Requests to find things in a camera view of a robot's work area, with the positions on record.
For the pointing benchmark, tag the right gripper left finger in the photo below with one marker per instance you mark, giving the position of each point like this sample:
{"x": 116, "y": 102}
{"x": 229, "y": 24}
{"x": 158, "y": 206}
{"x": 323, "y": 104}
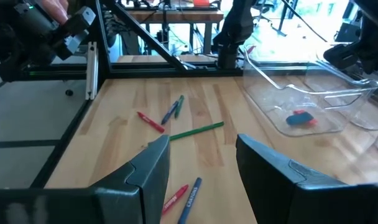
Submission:
{"x": 145, "y": 180}

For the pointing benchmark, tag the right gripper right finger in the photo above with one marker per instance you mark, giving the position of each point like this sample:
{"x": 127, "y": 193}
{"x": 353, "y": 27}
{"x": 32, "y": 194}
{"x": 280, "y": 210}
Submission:
{"x": 263, "y": 174}

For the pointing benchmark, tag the blue eraser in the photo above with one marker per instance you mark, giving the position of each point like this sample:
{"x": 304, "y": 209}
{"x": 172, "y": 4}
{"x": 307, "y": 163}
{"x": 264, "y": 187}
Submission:
{"x": 299, "y": 119}

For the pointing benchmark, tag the long green pencil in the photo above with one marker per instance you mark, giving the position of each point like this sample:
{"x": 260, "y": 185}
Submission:
{"x": 196, "y": 131}

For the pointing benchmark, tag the pink eraser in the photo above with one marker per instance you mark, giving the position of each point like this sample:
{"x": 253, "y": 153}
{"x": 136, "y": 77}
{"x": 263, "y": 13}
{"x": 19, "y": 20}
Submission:
{"x": 314, "y": 122}

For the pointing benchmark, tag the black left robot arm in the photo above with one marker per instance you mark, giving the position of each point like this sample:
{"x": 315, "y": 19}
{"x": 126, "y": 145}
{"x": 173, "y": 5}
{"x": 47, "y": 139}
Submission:
{"x": 235, "y": 28}

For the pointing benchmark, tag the red marker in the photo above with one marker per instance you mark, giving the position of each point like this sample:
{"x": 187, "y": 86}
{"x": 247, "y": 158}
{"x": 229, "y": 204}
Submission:
{"x": 175, "y": 199}

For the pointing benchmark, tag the red crayon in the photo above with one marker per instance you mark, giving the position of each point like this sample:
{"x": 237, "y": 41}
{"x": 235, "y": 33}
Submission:
{"x": 150, "y": 122}

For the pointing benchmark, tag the green crayon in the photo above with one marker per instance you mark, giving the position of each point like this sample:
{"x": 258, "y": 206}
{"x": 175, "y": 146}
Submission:
{"x": 179, "y": 106}

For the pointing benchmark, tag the white aluminium extrusion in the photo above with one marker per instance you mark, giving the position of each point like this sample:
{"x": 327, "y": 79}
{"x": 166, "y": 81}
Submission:
{"x": 91, "y": 71}

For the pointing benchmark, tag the wooden workbench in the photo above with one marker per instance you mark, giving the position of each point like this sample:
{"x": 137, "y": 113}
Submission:
{"x": 176, "y": 16}

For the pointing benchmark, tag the black grey robot device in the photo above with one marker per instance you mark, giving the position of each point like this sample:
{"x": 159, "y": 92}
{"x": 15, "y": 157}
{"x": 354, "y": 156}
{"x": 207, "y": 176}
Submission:
{"x": 27, "y": 37}

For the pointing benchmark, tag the person's hand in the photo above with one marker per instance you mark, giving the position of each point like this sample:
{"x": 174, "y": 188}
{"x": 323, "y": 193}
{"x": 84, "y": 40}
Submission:
{"x": 55, "y": 11}

